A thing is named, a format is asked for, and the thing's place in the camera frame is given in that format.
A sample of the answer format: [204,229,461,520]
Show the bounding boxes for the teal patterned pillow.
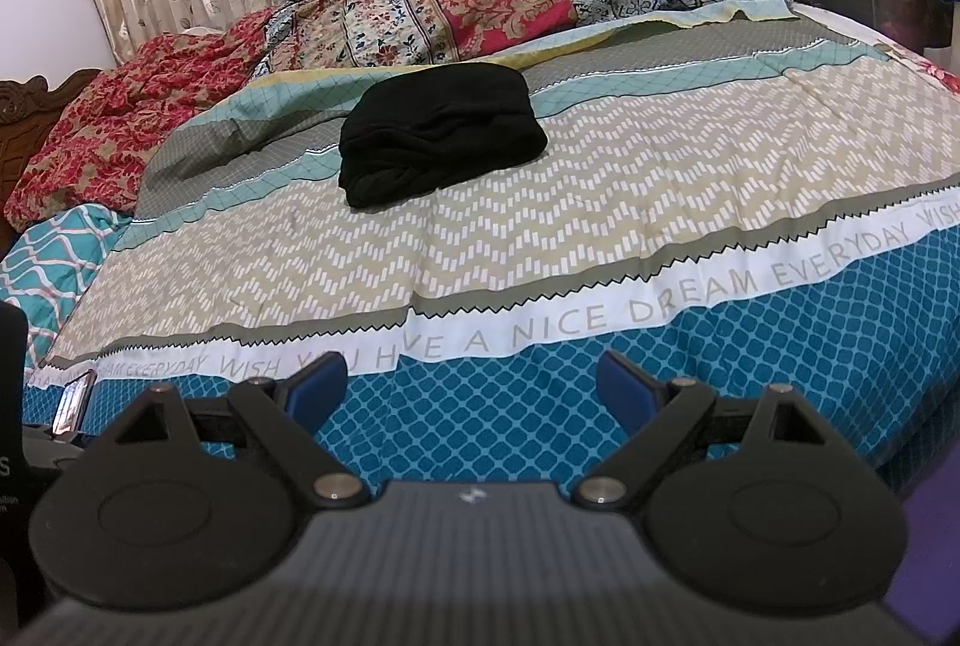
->
[0,203,134,371]

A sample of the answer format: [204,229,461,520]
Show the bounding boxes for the black pants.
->
[337,62,547,211]

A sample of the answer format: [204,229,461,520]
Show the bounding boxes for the carved wooden headboard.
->
[0,68,102,246]

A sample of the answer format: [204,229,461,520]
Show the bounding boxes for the purple cloth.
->
[883,458,960,646]

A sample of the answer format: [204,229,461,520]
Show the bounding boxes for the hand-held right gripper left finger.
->
[94,357,372,512]

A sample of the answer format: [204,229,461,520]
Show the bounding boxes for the floral patchwork quilt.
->
[4,0,796,235]

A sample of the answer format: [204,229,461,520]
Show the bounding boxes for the printed bed sheet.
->
[22,1,960,489]

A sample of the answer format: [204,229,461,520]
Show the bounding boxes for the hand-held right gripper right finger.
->
[574,350,837,512]

